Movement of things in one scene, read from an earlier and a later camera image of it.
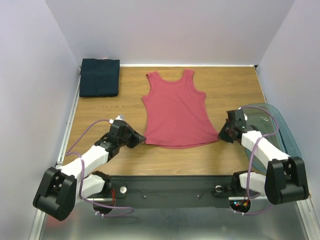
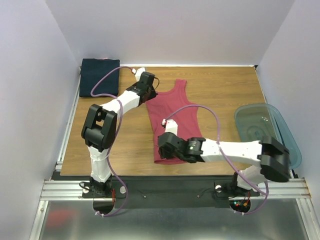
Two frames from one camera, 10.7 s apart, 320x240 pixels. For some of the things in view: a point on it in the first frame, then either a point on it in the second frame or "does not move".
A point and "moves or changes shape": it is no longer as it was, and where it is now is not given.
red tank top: [176, 114] moves or changes shape
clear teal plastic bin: [267, 120] does not move
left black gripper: [136, 138] to [154, 94]
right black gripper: [227, 132] to [162, 146]
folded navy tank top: [99, 77] does not move
